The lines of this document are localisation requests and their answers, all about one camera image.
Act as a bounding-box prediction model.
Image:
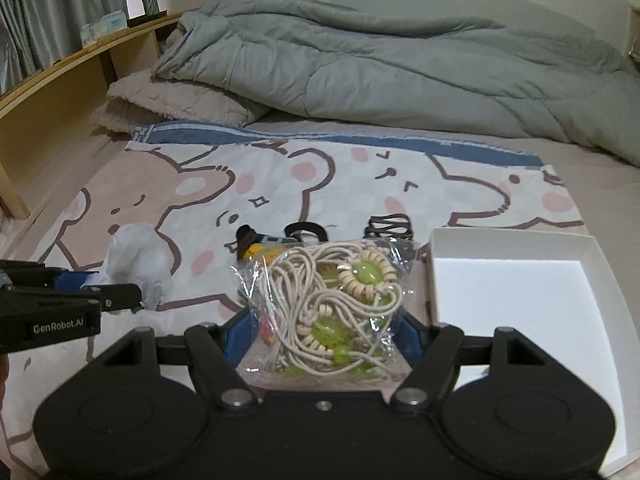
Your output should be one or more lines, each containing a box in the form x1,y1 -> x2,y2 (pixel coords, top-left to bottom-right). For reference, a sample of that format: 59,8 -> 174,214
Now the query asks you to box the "beige fuzzy pillow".
92,70 -> 271,134

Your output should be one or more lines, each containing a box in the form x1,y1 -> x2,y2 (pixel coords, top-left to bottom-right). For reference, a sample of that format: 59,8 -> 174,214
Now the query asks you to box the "bag of beige hair ties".
230,239 -> 422,389

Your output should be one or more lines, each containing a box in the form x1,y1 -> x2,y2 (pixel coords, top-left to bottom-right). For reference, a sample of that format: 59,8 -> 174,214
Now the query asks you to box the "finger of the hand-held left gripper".
0,283 -> 142,310
0,259 -> 101,291

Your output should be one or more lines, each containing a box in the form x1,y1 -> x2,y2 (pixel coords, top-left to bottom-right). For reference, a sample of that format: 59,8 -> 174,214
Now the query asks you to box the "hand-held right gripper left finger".
102,307 -> 256,410

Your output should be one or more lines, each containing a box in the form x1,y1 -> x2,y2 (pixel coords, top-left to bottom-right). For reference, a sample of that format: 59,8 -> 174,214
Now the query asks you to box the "printed bear blanket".
0,120 -> 584,461

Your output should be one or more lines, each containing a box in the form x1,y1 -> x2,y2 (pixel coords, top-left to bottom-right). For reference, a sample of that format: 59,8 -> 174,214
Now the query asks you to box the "bag of white cotton balls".
100,222 -> 174,311

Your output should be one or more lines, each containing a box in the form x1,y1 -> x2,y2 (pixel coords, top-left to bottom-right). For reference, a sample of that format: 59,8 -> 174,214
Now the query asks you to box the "black tray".
127,10 -> 169,29

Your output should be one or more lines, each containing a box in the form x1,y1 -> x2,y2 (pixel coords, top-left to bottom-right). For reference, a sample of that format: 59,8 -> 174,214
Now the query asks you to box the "grey duvet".
152,0 -> 640,167

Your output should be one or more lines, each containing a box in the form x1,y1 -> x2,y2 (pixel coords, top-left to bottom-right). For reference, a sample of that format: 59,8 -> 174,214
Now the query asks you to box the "grey curtain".
0,0 -> 126,96

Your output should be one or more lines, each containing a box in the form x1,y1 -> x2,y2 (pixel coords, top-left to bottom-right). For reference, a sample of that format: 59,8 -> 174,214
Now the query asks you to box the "tissue box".
80,10 -> 128,48

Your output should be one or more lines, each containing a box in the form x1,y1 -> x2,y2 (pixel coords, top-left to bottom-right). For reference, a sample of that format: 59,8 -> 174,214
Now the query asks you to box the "wooden bedside shelf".
0,7 -> 201,221

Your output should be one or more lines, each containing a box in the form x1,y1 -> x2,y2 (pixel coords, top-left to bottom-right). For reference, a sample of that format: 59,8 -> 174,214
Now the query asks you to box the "white cardboard box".
427,227 -> 626,476

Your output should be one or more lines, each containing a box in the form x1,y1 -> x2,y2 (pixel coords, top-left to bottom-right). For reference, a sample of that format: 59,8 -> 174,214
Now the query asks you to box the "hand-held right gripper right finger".
390,312 -> 544,410

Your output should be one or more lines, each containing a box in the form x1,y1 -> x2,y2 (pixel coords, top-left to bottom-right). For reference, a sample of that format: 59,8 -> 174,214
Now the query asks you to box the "light wooden open shelf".
627,2 -> 640,63

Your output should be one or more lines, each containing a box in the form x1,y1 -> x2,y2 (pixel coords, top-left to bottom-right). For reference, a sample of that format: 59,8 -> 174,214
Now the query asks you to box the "yellow headlamp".
235,220 -> 331,262

